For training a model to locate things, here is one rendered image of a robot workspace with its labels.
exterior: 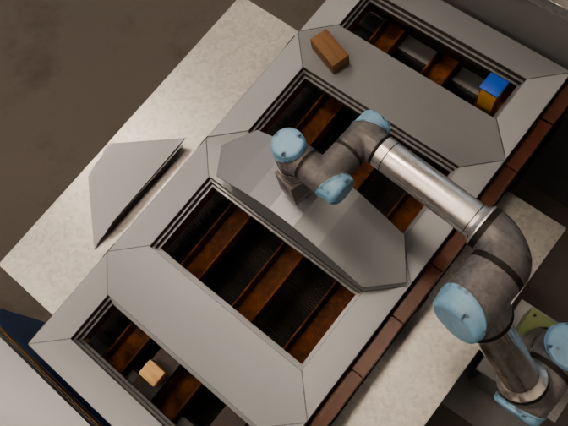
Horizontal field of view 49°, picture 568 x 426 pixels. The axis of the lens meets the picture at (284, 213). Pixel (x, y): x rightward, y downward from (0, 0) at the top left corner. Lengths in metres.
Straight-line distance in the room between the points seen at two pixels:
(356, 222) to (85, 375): 0.84
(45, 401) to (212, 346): 0.49
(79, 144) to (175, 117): 1.07
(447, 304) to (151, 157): 1.13
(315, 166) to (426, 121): 0.62
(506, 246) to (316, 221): 0.52
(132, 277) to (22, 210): 1.35
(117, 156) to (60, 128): 1.15
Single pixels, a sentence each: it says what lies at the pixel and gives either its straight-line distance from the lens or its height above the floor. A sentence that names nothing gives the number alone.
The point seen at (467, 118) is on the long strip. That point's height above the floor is 0.87.
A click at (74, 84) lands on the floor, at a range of 3.29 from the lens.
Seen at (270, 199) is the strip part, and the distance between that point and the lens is 1.63.
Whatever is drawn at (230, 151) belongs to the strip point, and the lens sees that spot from 1.83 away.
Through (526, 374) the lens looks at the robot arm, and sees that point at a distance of 1.51.
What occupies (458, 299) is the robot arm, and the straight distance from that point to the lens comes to 1.24.
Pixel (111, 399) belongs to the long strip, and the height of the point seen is 0.87.
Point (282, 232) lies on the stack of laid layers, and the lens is 1.79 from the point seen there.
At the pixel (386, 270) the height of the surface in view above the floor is 0.92.
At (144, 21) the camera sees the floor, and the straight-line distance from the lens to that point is 3.34.
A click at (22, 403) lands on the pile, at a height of 0.85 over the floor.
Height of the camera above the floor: 2.55
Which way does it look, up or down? 70 degrees down
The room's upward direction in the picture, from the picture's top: 23 degrees counter-clockwise
